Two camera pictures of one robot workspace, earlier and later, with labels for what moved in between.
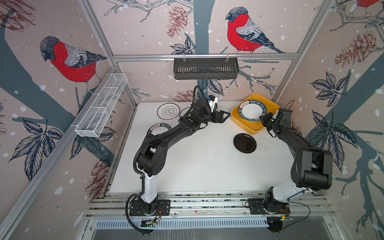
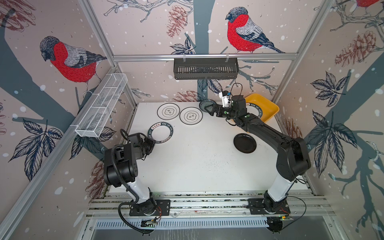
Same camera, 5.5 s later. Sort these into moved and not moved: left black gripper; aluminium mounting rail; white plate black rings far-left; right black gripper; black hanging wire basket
Moved: right black gripper; left black gripper
Not moved: aluminium mounting rail; white plate black rings far-left; black hanging wire basket
